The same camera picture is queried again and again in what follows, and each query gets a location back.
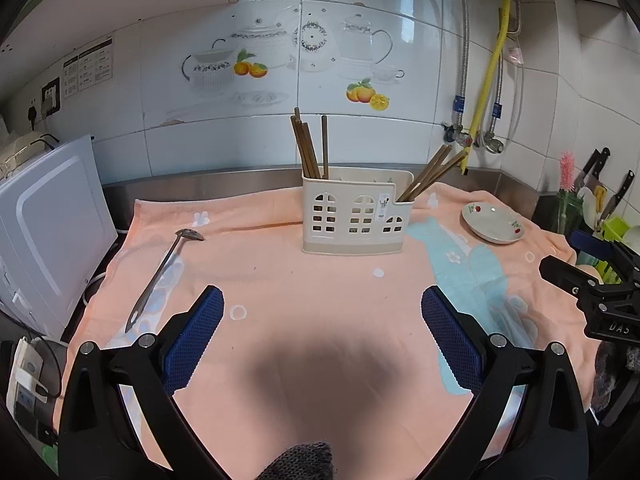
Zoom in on green plastic basket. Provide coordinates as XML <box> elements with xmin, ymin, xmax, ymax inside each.
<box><xmin>597</xmin><ymin>217</ymin><xmax>640</xmax><ymax>281</ymax></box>

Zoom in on black-handled cleaver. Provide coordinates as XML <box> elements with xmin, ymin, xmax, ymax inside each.
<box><xmin>575</xmin><ymin>147</ymin><xmax>612</xmax><ymax>191</ymax></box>

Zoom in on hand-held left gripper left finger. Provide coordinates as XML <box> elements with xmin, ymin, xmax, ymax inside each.
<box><xmin>52</xmin><ymin>285</ymin><xmax>226</xmax><ymax>480</ymax></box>

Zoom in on peach printed towel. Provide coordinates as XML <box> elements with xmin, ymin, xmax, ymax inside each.
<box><xmin>52</xmin><ymin>182</ymin><xmax>601</xmax><ymax>480</ymax></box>

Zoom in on metal water valve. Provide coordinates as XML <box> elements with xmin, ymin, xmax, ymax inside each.
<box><xmin>480</xmin><ymin>130</ymin><xmax>506</xmax><ymax>155</ymax></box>

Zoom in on white microwave oven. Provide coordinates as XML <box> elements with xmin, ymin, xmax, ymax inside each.
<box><xmin>0</xmin><ymin>134</ymin><xmax>118</xmax><ymax>331</ymax></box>

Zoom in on cream plastic utensil holder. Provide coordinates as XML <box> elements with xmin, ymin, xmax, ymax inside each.
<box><xmin>301</xmin><ymin>170</ymin><xmax>415</xmax><ymax>256</ymax></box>

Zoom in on long-handled metal spoon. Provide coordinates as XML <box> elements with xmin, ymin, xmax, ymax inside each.
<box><xmin>125</xmin><ymin>228</ymin><xmax>205</xmax><ymax>333</ymax></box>

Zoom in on short flexible metal hose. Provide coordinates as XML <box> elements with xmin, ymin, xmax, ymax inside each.
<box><xmin>487</xmin><ymin>0</ymin><xmax>523</xmax><ymax>136</ymax></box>

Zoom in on white power cord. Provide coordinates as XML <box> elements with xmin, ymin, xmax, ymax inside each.
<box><xmin>82</xmin><ymin>270</ymin><xmax>108</xmax><ymax>306</ymax></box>

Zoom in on black-handled kitchen knife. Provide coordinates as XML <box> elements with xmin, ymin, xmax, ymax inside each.
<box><xmin>600</xmin><ymin>170</ymin><xmax>636</xmax><ymax>221</ymax></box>

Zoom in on long flexible metal hose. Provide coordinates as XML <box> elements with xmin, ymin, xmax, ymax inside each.
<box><xmin>445</xmin><ymin>0</ymin><xmax>473</xmax><ymax>128</ymax></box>

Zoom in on pink bottle brush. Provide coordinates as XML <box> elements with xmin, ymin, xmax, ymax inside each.
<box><xmin>559</xmin><ymin>151</ymin><xmax>577</xmax><ymax>195</ymax></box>

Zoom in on wall power socket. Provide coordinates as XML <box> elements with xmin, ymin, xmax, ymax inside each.
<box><xmin>41</xmin><ymin>77</ymin><xmax>62</xmax><ymax>113</ymax></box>

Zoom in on white cable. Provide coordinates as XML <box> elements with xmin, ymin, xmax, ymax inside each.
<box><xmin>480</xmin><ymin>55</ymin><xmax>527</xmax><ymax>153</ymax></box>

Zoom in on red-handled water valve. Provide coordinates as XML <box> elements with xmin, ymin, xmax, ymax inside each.
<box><xmin>442</xmin><ymin>122</ymin><xmax>473</xmax><ymax>148</ymax></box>

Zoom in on yellow gas hose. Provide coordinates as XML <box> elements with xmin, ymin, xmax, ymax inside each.
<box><xmin>460</xmin><ymin>0</ymin><xmax>513</xmax><ymax>176</ymax></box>

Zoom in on person's left hand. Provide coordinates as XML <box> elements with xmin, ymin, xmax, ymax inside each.
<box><xmin>257</xmin><ymin>441</ymin><xmax>335</xmax><ymax>480</ymax></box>

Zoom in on white notice sticker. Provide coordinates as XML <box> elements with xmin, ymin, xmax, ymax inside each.
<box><xmin>62</xmin><ymin>49</ymin><xmax>113</xmax><ymax>98</ymax></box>

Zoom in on white floral plate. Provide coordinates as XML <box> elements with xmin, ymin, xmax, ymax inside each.
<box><xmin>461</xmin><ymin>201</ymin><xmax>525</xmax><ymax>245</ymax></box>

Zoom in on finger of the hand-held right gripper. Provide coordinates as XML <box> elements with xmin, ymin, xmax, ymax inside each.
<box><xmin>571</xmin><ymin>229</ymin><xmax>640</xmax><ymax>281</ymax></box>
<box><xmin>540</xmin><ymin>255</ymin><xmax>640</xmax><ymax>306</ymax></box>

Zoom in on person's right hand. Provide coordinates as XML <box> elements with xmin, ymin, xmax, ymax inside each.
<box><xmin>592</xmin><ymin>342</ymin><xmax>640</xmax><ymax>428</ymax></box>

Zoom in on white plastic spoon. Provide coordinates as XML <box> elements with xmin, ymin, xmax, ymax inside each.
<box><xmin>579</xmin><ymin>187</ymin><xmax>600</xmax><ymax>228</ymax></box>

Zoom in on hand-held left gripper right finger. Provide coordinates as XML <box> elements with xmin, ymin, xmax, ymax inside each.
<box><xmin>421</xmin><ymin>285</ymin><xmax>591</xmax><ymax>480</ymax></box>

